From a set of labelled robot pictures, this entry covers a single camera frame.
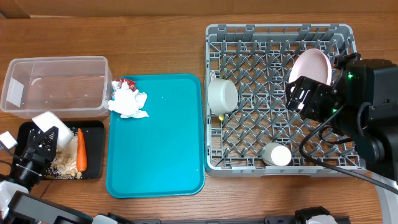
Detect pink round plate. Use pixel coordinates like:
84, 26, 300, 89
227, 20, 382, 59
288, 49, 332, 85

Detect orange carrot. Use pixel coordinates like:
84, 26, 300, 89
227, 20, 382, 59
76, 129, 88, 172

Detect white paper cup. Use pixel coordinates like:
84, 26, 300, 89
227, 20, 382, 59
261, 142, 292, 166

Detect white paper napkin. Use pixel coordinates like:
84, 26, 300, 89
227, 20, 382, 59
108, 86, 149, 119

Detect grey bowl with peanuts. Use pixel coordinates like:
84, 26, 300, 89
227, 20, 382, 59
207, 78, 238, 116

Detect red wrapper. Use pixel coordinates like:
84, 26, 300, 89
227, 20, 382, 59
111, 78, 136, 92

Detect white plastic fork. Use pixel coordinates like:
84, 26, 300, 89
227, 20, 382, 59
210, 70, 216, 80

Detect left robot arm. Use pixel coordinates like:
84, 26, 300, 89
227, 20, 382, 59
1, 126, 93, 223

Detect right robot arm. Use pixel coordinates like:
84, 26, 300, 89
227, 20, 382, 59
285, 49, 397, 223

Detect grey dishwasher rack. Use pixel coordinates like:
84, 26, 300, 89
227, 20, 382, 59
205, 24, 366, 177

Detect spilled rice and peanuts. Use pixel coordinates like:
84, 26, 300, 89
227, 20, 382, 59
46, 129, 88, 180

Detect black plastic tray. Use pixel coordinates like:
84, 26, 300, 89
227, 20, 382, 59
14, 120, 105, 180

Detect clear plastic bin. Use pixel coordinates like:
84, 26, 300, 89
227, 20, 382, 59
1, 56, 113, 119

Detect teal plastic tray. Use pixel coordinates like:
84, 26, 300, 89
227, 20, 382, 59
106, 73, 205, 198

